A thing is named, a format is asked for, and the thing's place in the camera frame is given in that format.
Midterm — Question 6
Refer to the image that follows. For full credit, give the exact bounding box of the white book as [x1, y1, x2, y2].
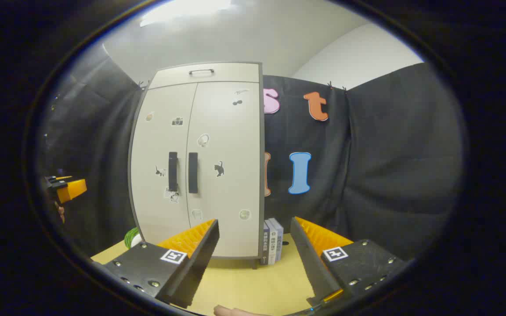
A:
[267, 219, 278, 265]

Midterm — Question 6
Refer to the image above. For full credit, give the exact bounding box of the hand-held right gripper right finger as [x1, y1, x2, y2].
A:
[290, 216, 407, 308]

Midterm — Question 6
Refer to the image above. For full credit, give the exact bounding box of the black backdrop cloth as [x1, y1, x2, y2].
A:
[38, 44, 464, 264]

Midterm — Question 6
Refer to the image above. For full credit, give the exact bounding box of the dark blue book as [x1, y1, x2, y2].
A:
[263, 222, 271, 266]

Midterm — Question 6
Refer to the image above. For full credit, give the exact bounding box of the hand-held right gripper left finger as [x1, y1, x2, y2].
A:
[91, 219, 220, 309]

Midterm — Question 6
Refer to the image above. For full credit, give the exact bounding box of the green white roll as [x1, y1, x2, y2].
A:
[124, 227, 142, 249]

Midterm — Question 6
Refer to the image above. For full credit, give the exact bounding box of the white cabinet door headphone sticker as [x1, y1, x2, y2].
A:
[185, 81, 262, 259]

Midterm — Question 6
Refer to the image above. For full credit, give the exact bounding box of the white cabinet drawer front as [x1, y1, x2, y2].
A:
[148, 63, 261, 90]

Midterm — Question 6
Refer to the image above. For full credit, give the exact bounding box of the white double-door shoe cabinet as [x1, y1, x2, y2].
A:
[128, 61, 266, 269]

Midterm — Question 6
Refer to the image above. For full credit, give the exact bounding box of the white cabinet door camera sticker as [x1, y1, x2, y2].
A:
[129, 83, 199, 246]

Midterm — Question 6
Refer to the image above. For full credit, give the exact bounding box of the black door handle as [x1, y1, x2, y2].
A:
[168, 152, 178, 192]
[188, 152, 199, 194]

